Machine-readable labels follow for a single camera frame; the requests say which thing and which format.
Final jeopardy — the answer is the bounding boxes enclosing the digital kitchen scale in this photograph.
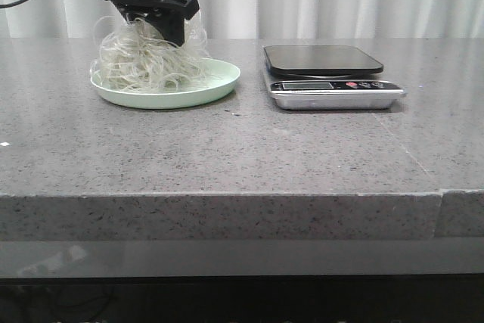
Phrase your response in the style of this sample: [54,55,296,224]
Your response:
[263,45,405,110]

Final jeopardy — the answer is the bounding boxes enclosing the light green plastic plate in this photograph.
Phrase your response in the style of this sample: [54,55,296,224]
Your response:
[91,58,240,110]

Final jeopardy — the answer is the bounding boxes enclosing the white vermicelli bundle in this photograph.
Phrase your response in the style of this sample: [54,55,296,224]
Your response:
[90,13,210,93]

